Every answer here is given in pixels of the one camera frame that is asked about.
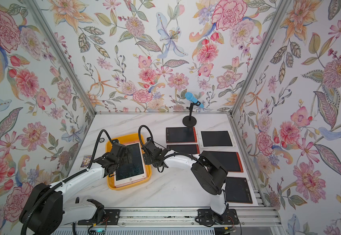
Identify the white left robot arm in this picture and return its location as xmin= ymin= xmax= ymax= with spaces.
xmin=20 ymin=143 xmax=132 ymax=235

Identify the black microphone stand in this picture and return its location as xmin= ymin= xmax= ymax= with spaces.
xmin=182 ymin=103 xmax=197 ymax=127

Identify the red writing tablet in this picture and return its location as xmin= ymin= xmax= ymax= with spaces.
xmin=225 ymin=177 xmax=253 ymax=204
xmin=166 ymin=127 xmax=197 ymax=144
xmin=167 ymin=144 xmax=200 ymax=154
xmin=213 ymin=151 xmax=244 ymax=173

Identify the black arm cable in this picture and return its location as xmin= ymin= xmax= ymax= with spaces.
xmin=138 ymin=124 xmax=242 ymax=235
xmin=20 ymin=129 xmax=114 ymax=235

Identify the small card box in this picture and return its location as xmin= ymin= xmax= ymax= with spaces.
xmin=80 ymin=155 xmax=92 ymax=168

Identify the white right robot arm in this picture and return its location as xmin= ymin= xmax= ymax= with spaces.
xmin=140 ymin=140 xmax=240 ymax=227

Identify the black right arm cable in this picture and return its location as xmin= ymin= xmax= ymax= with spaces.
xmin=138 ymin=124 xmax=242 ymax=235

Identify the pink writing tablet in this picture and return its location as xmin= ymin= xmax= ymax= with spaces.
xmin=114 ymin=142 xmax=148 ymax=188

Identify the yellow plastic storage box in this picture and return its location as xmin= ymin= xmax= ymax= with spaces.
xmin=107 ymin=133 xmax=152 ymax=191

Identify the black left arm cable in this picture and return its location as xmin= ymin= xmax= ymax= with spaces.
xmin=20 ymin=129 xmax=114 ymax=235

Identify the white writing tablet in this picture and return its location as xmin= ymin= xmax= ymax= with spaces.
xmin=200 ymin=131 xmax=236 ymax=147

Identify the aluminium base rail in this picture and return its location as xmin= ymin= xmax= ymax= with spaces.
xmin=29 ymin=207 xmax=283 ymax=235

